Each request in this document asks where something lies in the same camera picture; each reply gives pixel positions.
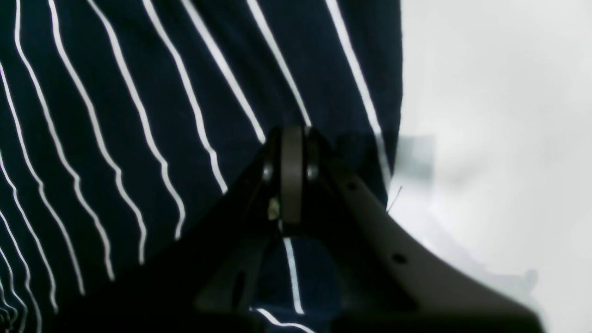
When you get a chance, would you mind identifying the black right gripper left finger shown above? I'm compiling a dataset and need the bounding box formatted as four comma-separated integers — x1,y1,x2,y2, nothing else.
52,127,305,333

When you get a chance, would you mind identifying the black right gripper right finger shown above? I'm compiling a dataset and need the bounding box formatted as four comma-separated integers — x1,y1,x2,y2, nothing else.
303,128,543,333

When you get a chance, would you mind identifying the navy white striped t-shirt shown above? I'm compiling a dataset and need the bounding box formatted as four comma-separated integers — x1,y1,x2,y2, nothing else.
1,0,402,333

